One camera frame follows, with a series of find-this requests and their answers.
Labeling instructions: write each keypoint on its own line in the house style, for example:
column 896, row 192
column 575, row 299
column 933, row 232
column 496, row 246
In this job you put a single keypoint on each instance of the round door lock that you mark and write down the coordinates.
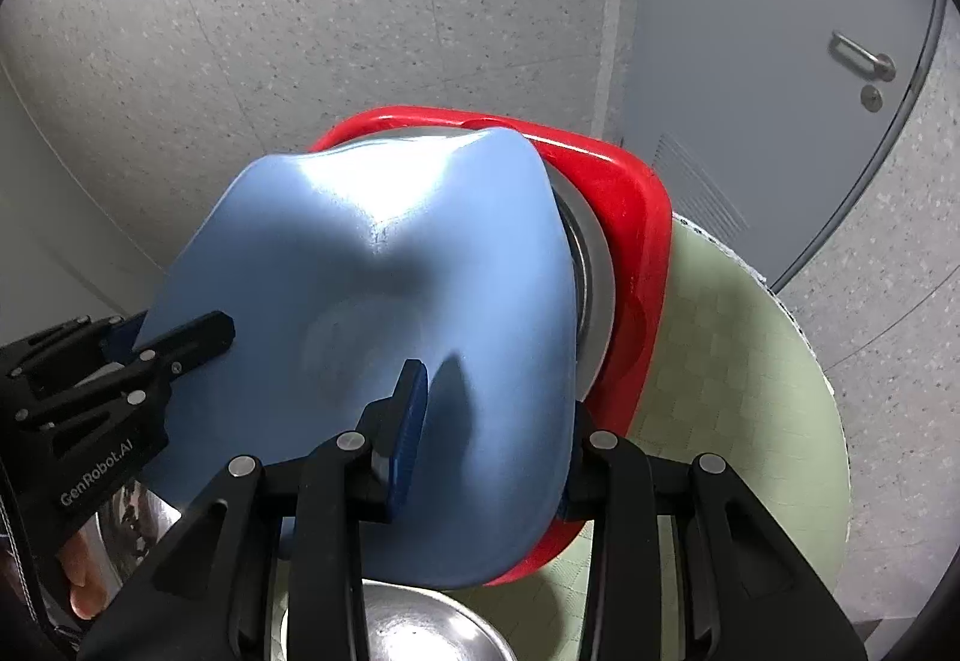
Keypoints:
column 871, row 97

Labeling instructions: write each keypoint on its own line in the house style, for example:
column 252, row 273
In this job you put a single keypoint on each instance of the person's left hand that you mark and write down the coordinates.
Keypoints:
column 81, row 575

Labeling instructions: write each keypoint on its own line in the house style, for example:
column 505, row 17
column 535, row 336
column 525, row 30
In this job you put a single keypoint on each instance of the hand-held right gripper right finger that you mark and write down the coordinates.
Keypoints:
column 600, row 473

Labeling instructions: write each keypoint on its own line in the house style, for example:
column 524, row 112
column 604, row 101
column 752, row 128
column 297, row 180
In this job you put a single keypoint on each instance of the door vent grille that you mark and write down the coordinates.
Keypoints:
column 697, row 184

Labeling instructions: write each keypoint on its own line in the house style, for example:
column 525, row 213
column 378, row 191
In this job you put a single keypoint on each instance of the blue plate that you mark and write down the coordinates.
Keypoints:
column 337, row 256

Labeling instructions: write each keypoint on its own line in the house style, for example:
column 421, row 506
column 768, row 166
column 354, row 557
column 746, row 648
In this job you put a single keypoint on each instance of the red square plate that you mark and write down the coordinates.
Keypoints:
column 637, row 241

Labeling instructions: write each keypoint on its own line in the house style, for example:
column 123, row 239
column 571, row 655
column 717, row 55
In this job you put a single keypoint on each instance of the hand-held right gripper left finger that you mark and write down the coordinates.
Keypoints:
column 407, row 432

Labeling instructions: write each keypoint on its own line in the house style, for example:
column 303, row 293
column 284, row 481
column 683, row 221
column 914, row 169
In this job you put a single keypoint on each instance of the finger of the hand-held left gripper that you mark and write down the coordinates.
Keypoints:
column 116, row 337
column 196, row 333

